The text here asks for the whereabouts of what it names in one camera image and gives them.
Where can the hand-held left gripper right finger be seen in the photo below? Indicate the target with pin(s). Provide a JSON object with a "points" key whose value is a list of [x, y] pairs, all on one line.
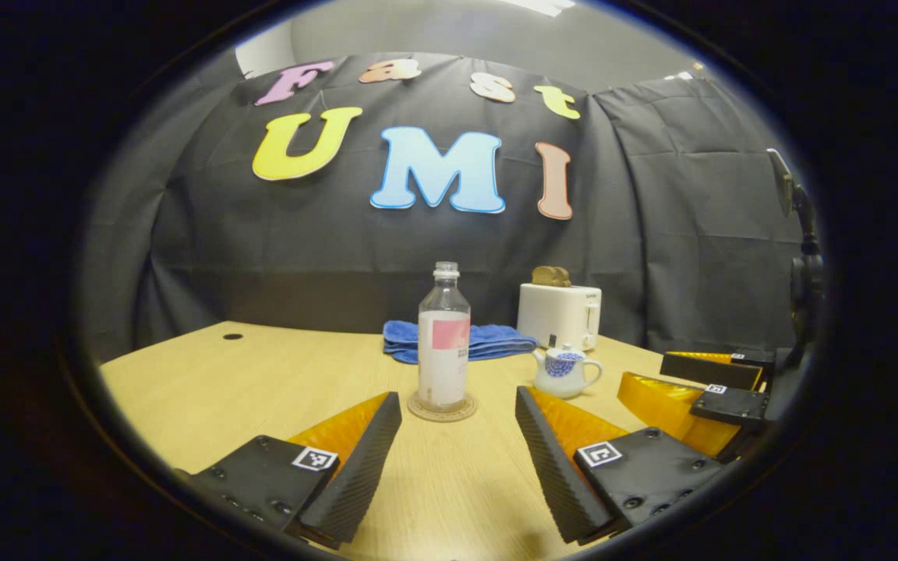
{"points": [[554, 475]]}

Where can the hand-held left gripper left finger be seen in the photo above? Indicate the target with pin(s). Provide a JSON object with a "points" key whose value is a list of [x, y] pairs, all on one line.
{"points": [[363, 475]]}

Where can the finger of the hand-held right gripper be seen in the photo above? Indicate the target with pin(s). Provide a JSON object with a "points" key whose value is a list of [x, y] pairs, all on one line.
{"points": [[730, 405], [710, 370]]}

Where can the round wooden coaster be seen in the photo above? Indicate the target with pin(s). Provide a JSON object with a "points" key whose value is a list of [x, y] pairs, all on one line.
{"points": [[466, 411]]}

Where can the white teacup lid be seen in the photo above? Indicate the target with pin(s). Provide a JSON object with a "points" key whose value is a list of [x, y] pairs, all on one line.
{"points": [[565, 351]]}

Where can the clear plastic water bottle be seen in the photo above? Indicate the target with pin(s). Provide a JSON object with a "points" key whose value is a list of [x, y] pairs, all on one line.
{"points": [[443, 366]]}

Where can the folded blue towel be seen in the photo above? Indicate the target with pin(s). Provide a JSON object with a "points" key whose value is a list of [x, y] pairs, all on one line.
{"points": [[496, 343]]}

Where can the white toaster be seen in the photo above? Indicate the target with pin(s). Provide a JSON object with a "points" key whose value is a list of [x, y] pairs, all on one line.
{"points": [[558, 315]]}

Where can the brown bread slice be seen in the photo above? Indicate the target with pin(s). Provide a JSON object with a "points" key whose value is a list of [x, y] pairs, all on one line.
{"points": [[563, 276], [542, 276]]}

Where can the small ceiling light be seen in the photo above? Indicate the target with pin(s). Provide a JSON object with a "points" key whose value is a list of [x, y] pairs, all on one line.
{"points": [[683, 75]]}

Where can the large ceiling light panel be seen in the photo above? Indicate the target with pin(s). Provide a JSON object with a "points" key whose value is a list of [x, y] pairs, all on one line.
{"points": [[542, 6]]}

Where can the black camera stand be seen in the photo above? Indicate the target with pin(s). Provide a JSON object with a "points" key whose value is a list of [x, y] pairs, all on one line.
{"points": [[807, 288]]}

